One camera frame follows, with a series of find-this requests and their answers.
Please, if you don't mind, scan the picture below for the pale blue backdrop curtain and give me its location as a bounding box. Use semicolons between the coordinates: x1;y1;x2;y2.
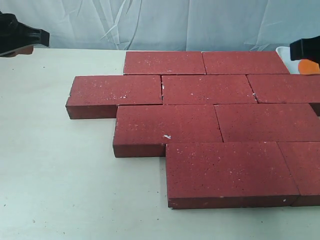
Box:
0;0;320;51

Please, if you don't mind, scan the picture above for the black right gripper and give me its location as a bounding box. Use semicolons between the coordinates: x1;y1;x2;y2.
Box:
289;36;320;75

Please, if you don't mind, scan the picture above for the red brick front large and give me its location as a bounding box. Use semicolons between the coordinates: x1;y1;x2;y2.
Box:
165;142;300;209

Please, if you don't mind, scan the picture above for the red brick right third row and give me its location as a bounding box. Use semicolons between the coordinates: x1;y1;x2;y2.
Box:
214;103;320;142

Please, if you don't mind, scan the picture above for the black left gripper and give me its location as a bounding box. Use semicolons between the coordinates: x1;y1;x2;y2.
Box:
0;13;50;58

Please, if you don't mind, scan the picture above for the red brick right second row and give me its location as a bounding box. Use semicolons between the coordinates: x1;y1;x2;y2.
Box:
246;74;320;116

